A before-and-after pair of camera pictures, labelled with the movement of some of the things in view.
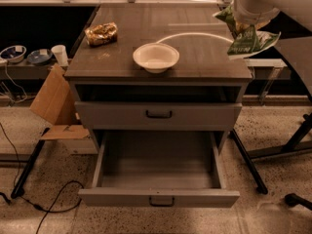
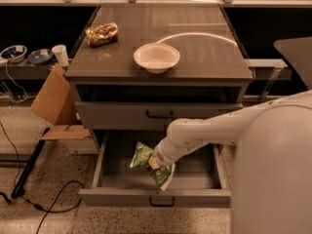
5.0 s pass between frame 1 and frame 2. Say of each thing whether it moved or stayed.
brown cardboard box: stayed
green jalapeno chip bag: moved
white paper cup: stayed
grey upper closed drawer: stayed
